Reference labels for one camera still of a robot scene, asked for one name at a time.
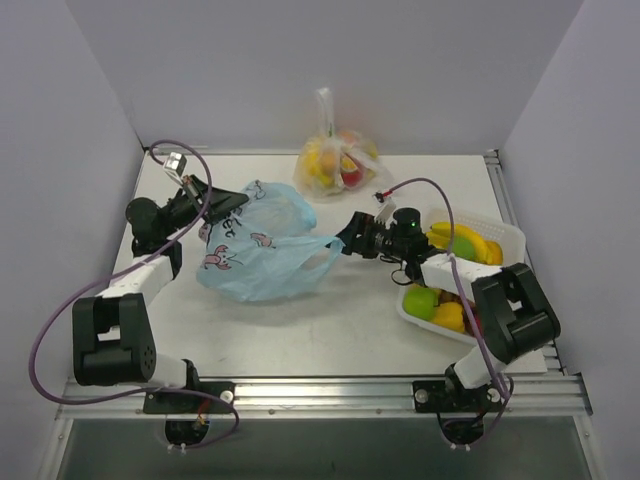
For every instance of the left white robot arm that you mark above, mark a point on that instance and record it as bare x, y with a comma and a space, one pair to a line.
113, 343

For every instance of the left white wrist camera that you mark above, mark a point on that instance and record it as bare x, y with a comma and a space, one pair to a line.
174, 166

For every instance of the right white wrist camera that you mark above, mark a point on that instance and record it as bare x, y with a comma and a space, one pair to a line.
385, 205

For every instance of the light blue plastic bag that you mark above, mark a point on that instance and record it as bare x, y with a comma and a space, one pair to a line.
265, 250

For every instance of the green fake lime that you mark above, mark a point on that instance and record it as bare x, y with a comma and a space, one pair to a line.
463, 248

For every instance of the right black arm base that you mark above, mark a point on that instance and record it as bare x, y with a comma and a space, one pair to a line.
460, 413

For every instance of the yellow fake bell pepper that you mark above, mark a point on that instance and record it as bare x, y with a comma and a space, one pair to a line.
450, 315

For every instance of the yellow fake banana bunch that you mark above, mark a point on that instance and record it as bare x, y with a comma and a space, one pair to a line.
441, 236

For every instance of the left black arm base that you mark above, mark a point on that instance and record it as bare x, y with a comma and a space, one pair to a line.
198, 416

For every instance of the brown fake longan bunch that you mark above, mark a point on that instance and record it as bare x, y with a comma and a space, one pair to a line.
449, 297

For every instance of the green fake apple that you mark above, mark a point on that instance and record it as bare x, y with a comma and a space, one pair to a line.
420, 302

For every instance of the clear tied bag of fruits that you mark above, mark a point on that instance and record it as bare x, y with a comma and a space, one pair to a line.
335, 160

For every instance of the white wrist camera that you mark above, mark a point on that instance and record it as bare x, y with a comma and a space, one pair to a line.
174, 166
385, 205

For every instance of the white plastic basket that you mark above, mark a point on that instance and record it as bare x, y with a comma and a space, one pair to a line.
513, 243

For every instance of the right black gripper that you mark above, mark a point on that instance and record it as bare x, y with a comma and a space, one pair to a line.
364, 238

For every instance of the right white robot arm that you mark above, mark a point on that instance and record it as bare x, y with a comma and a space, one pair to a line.
509, 314

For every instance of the aluminium front rail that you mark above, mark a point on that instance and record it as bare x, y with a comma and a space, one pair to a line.
365, 397

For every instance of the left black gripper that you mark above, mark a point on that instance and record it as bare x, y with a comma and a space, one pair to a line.
198, 201

